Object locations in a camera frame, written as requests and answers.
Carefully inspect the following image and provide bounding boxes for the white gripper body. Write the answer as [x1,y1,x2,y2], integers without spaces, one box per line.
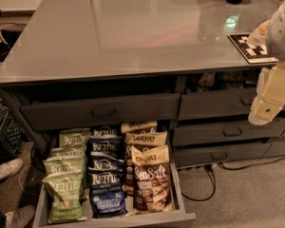
[247,20,270,46]

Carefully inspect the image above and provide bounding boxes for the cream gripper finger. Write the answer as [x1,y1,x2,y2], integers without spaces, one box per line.
[248,67,280,125]
[262,62,285,106]

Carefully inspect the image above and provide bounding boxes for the brown sea salt chip bag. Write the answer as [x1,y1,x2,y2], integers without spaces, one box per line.
[131,145,173,215]

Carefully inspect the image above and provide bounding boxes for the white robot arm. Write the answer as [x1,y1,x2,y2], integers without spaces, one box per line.
[248,0,285,125]

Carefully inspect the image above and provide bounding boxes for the grey top right drawer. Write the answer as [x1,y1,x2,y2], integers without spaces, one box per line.
[179,87,257,120]

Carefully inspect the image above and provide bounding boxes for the grey middle right drawer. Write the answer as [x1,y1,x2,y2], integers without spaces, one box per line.
[173,118,285,146]

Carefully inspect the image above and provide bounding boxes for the grey cabinet counter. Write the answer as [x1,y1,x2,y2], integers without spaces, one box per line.
[0,0,285,158]

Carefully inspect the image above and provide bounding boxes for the grey bottom right drawer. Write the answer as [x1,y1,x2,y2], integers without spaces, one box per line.
[173,142,271,168]

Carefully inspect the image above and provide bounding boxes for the grey top left drawer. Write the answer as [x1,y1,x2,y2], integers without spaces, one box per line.
[21,93,181,131]

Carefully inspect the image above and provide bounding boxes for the open grey middle drawer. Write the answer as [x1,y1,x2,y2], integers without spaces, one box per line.
[33,123,196,228]

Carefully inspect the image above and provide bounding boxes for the back blue Kettle chip bag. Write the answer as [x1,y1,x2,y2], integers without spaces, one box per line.
[91,125,119,136]

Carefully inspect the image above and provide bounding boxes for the blue kettle chip bag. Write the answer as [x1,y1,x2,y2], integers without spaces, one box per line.
[87,168,126,218]
[91,125,119,136]
[89,152,124,171]
[88,136,122,159]

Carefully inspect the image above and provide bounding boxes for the front blue Kettle chip bag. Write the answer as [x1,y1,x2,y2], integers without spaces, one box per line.
[87,168,126,218]

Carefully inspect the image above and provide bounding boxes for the green kettle chip bag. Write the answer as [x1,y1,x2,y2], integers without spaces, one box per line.
[43,170,86,224]
[59,128,90,147]
[43,155,86,200]
[50,144,85,157]

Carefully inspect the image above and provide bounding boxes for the back green Kettle chip bag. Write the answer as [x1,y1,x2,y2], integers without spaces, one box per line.
[59,128,90,147]

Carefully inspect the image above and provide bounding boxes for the front green Kettle chip bag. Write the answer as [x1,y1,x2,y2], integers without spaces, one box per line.
[43,170,86,224]

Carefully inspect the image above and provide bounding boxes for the black white fiducial marker tile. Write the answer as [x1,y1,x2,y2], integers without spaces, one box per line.
[228,33,277,64]

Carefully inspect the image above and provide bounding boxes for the black plastic crate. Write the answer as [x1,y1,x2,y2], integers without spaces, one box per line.
[0,106,24,160]

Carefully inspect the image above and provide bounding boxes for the white shoe lower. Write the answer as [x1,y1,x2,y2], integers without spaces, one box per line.
[4,205,35,228]

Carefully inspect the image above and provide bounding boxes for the white shoe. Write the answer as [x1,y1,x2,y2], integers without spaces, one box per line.
[0,159,24,181]
[4,205,35,228]

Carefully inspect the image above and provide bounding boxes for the white shoe upper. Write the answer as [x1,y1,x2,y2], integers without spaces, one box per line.
[0,159,24,181]

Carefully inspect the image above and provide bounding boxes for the black power cable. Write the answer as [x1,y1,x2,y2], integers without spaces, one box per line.
[180,154,285,203]

